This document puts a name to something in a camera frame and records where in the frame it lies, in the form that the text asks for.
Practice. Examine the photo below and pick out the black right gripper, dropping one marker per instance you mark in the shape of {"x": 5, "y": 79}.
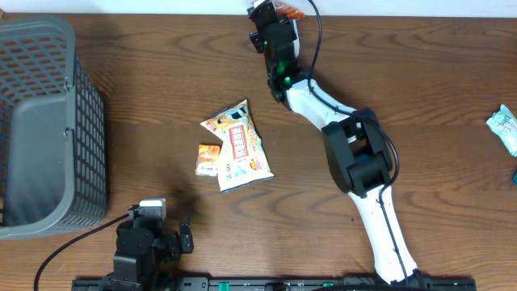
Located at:
{"x": 254, "y": 39}

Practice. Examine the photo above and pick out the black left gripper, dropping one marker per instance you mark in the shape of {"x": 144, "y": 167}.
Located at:
{"x": 176, "y": 246}

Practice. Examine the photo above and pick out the red orange chocolate bar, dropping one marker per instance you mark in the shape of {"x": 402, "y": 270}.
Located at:
{"x": 282, "y": 9}

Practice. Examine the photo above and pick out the small orange snack packet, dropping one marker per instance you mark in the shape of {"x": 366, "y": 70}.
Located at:
{"x": 207, "y": 160}

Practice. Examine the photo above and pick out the yellow white chips bag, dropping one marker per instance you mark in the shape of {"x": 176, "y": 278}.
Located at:
{"x": 242, "y": 158}

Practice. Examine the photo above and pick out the pale green wipes pack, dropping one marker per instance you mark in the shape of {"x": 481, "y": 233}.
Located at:
{"x": 503, "y": 124}

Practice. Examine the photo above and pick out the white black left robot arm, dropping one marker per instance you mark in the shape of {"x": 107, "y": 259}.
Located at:
{"x": 129, "y": 265}

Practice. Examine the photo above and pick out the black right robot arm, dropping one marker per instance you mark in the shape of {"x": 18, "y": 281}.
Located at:
{"x": 363, "y": 160}

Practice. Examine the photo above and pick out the white barcode scanner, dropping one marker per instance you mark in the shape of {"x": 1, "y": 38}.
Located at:
{"x": 296, "y": 42}

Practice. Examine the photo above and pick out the grey plastic mesh basket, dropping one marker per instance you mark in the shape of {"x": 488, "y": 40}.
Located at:
{"x": 53, "y": 161}

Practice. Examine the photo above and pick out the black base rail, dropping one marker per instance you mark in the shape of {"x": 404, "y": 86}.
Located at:
{"x": 242, "y": 283}

